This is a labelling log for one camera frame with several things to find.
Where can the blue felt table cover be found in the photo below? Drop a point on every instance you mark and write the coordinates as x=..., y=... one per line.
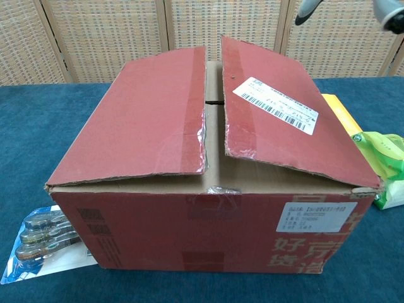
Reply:
x=38, y=142

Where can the correction tape blister pack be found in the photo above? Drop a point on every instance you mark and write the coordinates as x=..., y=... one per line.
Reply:
x=41, y=233

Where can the woven rattan folding screen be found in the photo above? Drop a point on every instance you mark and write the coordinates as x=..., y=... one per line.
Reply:
x=110, y=38

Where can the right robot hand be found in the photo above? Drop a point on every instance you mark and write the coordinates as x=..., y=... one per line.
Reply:
x=391, y=15

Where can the white and orange book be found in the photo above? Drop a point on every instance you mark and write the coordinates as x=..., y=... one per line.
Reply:
x=342, y=113

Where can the red cardboard box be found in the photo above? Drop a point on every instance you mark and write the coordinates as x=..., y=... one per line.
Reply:
x=158, y=126

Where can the green tissue pack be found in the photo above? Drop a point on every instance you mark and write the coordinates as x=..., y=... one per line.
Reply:
x=388, y=164

